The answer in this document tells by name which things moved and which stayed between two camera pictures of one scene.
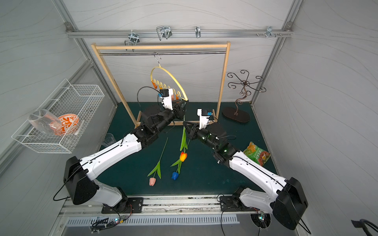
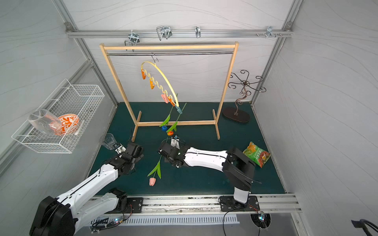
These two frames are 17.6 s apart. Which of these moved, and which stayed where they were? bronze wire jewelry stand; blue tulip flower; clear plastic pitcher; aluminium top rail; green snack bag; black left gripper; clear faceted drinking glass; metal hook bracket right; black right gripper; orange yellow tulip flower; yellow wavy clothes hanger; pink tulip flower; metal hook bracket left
Moved: orange yellow tulip flower; yellow wavy clothes hanger; black left gripper; blue tulip flower; black right gripper
Stayed: aluminium top rail; metal hook bracket left; bronze wire jewelry stand; clear plastic pitcher; pink tulip flower; metal hook bracket right; green snack bag; clear faceted drinking glass
